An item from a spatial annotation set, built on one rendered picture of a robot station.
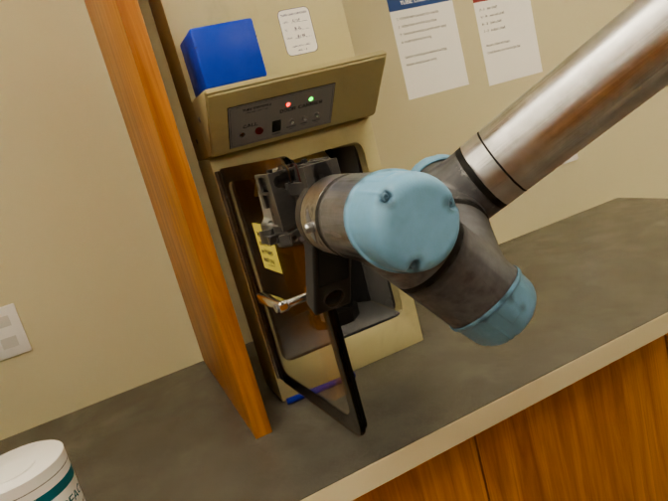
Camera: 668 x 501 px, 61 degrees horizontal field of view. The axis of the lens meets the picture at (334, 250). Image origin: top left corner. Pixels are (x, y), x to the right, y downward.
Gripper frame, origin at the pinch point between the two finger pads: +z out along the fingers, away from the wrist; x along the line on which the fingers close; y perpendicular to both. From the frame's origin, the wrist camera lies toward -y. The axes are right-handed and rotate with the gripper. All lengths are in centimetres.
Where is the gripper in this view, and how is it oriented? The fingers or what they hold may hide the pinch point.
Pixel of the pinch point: (277, 224)
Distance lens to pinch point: 73.5
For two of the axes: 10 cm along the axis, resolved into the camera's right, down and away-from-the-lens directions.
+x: -8.8, 3.1, -3.5
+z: -3.9, -1.0, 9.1
